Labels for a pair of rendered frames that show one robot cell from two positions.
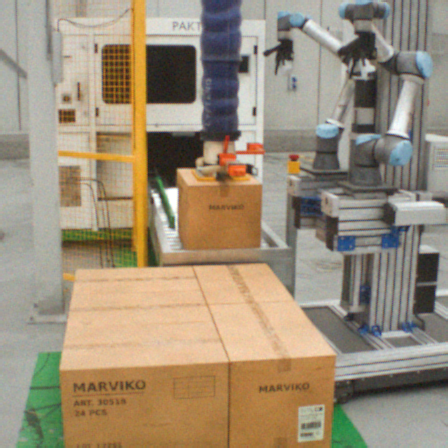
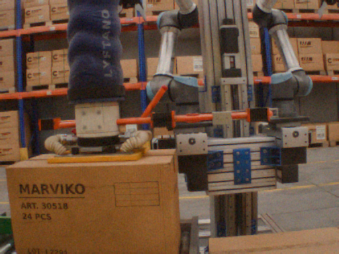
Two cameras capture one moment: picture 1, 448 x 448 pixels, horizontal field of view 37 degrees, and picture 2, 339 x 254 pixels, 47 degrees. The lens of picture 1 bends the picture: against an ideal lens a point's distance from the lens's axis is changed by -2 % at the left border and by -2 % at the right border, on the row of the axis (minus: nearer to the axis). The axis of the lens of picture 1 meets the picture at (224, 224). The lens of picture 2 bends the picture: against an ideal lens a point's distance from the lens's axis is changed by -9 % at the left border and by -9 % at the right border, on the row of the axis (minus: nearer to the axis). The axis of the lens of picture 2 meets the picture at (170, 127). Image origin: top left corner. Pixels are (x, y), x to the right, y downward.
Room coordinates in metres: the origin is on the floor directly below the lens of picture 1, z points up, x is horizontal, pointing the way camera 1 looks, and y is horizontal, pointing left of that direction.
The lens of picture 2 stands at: (3.20, 1.50, 1.14)
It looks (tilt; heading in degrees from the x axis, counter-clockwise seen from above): 3 degrees down; 283
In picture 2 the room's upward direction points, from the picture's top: 3 degrees counter-clockwise
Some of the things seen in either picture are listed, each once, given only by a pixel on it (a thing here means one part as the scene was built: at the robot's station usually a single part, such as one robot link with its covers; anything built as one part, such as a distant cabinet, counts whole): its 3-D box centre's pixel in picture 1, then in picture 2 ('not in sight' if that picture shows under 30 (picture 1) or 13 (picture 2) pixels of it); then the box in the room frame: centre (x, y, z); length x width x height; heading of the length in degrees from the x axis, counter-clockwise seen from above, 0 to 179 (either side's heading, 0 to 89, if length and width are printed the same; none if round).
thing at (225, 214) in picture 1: (216, 210); (99, 208); (3.85, 0.04, 0.75); 0.60 x 0.40 x 0.40; 10
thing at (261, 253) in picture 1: (228, 255); (194, 245); (3.50, -0.02, 0.58); 0.70 x 0.03 x 0.06; 99
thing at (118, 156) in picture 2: (203, 172); (93, 153); (3.82, 0.12, 0.97); 0.34 x 0.10 x 0.05; 9
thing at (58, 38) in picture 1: (58, 57); not in sight; (4.09, 1.00, 1.62); 0.20 x 0.05 x 0.30; 9
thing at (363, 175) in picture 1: (366, 173); (283, 107); (3.12, -0.66, 1.09); 0.15 x 0.15 x 0.10
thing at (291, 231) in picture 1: (291, 240); not in sight; (4.14, -0.43, 0.50); 0.07 x 0.07 x 1.00; 9
